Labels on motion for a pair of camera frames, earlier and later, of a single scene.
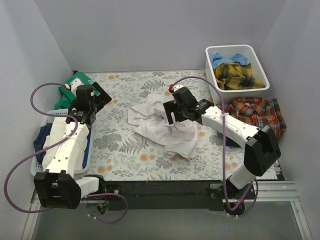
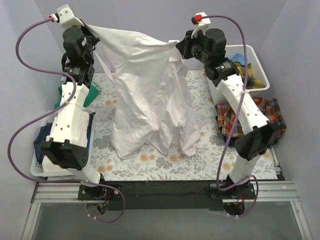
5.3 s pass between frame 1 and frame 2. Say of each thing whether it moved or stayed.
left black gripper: moved
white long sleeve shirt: moved
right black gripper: moved
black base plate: stayed
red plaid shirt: stayed
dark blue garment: stayed
